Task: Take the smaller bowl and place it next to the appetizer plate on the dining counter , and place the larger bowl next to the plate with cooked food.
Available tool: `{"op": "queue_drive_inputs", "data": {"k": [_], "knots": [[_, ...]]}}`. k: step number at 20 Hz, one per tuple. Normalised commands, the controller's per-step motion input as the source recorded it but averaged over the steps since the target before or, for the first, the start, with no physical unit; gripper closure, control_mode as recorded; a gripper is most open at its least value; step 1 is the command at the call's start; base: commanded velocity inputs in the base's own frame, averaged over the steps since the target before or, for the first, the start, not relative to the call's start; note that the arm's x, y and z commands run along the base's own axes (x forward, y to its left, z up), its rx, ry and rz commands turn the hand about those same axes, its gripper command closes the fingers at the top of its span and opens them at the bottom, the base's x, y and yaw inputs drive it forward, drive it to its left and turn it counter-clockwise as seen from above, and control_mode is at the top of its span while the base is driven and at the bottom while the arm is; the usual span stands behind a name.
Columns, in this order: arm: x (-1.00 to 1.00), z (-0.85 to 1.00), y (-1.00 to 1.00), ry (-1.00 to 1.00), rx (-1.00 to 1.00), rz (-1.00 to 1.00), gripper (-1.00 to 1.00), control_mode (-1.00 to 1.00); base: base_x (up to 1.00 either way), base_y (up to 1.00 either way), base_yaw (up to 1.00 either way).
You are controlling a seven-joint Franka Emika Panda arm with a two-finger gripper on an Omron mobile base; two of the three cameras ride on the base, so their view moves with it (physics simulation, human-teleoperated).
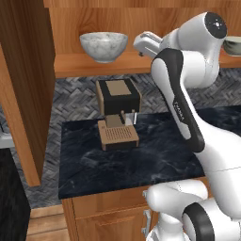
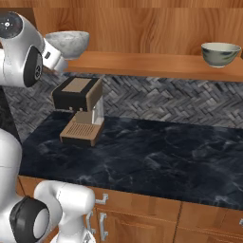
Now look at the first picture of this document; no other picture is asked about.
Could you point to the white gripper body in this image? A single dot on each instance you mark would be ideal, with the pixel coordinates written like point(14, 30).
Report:
point(147, 44)

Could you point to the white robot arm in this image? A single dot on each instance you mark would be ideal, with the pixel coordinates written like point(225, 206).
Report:
point(216, 157)

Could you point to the white marble bowl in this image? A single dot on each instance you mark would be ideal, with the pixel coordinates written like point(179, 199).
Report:
point(103, 47)

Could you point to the pale green bowl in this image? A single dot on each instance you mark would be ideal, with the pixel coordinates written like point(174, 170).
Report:
point(233, 47)

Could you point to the wooden cupboard shelf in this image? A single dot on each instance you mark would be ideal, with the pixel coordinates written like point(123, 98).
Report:
point(94, 66)

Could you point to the brown and black coffee machine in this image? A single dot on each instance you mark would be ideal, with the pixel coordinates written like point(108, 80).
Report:
point(119, 100)

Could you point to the wooden cupboard door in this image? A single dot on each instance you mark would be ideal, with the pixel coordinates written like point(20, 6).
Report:
point(25, 78)

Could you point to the wooden drawer front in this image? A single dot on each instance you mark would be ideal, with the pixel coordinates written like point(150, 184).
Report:
point(106, 202)

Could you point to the wooden base cabinet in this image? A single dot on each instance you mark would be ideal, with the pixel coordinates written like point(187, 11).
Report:
point(103, 213)

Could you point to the wooden base cabinet door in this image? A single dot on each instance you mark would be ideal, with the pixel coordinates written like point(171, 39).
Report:
point(109, 227)

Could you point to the black appliance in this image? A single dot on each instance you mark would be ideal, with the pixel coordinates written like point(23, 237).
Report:
point(12, 194)

